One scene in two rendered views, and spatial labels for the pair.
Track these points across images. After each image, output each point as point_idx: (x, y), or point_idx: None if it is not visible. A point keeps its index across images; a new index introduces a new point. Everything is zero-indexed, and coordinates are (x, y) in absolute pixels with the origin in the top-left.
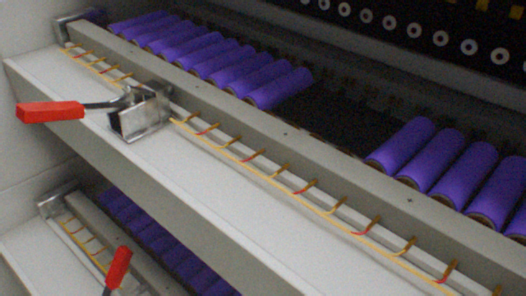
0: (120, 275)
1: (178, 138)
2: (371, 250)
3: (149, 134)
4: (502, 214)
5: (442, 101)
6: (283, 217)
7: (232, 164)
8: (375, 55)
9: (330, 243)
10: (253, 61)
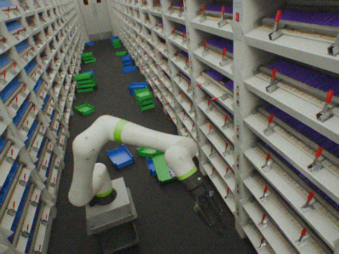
0: (209, 103)
1: (210, 85)
2: (221, 92)
3: (207, 85)
4: (230, 87)
5: None
6: (215, 91)
7: (213, 87)
8: None
9: (218, 92)
10: (220, 74)
